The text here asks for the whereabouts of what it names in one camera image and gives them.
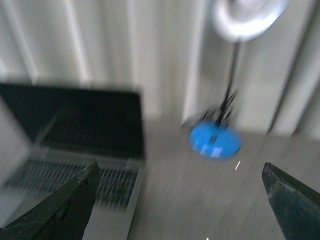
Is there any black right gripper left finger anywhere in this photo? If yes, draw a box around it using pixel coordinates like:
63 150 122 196
0 162 100 240

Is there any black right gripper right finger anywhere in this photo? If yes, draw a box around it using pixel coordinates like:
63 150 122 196
261 162 320 240

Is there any grey laptop computer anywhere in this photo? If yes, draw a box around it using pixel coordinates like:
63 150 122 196
0 83 145 211

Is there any white pleated curtain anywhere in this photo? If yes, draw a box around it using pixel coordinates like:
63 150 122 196
0 0 320 139

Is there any black lamp power cable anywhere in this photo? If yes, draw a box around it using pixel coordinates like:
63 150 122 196
180 91 238 132

